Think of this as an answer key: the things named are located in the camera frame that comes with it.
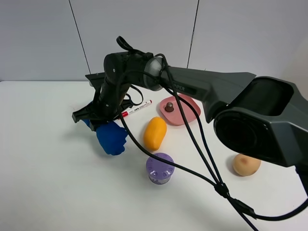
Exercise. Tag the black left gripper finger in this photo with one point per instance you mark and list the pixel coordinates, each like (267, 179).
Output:
(87, 113)

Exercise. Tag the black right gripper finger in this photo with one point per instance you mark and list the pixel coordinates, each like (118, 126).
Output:
(94, 124)

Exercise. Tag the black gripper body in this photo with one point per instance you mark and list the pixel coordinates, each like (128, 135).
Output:
(105, 102)

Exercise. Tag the blue cloth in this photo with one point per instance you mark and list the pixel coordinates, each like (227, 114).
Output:
(112, 138)

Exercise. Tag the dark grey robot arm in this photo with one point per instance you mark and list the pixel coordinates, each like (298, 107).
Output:
(261, 117)

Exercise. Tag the red and white marker pen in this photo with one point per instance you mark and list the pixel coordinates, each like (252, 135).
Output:
(137, 108)

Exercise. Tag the yellow mango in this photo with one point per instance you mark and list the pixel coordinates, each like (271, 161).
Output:
(154, 133)

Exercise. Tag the small brown capsule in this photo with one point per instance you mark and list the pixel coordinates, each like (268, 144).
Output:
(169, 107)

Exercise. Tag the pink square plate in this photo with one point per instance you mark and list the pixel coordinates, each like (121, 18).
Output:
(175, 118)

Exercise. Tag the purple lidded jar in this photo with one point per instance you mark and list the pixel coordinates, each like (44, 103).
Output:
(158, 172)

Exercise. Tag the beige potato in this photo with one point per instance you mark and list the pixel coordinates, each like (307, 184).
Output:
(245, 166)

